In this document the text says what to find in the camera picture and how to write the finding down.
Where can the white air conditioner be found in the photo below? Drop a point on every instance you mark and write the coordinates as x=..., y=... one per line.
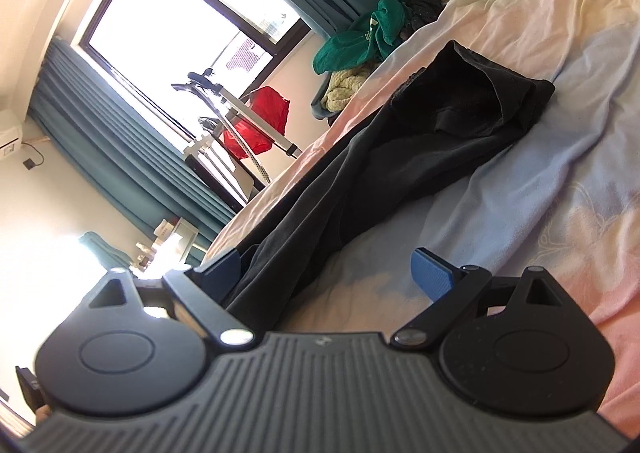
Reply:
x=9, y=133

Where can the black pants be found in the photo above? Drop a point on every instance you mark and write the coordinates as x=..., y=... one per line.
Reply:
x=380, y=153

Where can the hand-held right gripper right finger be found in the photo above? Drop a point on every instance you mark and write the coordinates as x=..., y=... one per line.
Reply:
x=432, y=278

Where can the red garment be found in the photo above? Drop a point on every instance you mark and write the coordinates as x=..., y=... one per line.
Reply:
x=260, y=118

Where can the white dressing table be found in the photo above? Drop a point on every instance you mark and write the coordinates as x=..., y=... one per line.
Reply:
x=175, y=245

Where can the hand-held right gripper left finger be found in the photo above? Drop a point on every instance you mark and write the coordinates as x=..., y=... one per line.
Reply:
x=223, y=275

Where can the pair of crutches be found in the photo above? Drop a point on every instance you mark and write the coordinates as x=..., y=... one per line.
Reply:
x=250, y=110

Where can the blue-grey chair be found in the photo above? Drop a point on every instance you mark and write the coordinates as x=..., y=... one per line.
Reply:
x=317, y=103

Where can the dark clothes pile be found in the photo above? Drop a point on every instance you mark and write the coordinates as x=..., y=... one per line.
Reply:
x=425, y=3

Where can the cream knitted garment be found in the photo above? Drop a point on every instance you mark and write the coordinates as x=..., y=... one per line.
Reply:
x=345, y=85

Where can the large black-framed window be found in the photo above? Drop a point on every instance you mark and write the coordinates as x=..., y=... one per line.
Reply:
x=150, y=23

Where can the green garment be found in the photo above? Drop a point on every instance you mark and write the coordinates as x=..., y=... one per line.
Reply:
x=350, y=45

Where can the pastel tie-dye bed sheet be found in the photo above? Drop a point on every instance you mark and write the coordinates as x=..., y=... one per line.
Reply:
x=550, y=158

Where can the scalloped vanity mirror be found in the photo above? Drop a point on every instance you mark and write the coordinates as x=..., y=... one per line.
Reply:
x=102, y=248

